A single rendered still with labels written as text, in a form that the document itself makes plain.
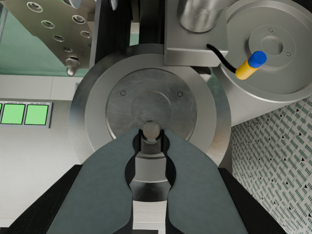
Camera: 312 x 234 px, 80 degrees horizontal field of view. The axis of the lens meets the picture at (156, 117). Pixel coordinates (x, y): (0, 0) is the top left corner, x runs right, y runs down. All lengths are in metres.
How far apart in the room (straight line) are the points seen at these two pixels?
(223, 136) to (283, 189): 0.15
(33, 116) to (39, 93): 2.87
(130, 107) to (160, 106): 0.02
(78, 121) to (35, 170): 0.40
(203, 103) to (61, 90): 3.18
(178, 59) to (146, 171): 0.10
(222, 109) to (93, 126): 0.12
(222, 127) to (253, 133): 0.19
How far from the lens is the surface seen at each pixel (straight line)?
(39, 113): 0.58
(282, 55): 0.23
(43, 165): 0.56
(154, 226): 0.52
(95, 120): 0.17
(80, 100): 0.19
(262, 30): 0.24
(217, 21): 0.18
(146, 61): 0.18
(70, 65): 0.57
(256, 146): 0.36
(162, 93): 0.16
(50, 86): 3.41
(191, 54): 0.16
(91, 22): 0.40
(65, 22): 0.45
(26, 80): 3.63
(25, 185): 0.58
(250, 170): 0.38
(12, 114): 0.61
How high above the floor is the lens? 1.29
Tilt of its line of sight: 12 degrees down
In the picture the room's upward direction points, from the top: 178 degrees counter-clockwise
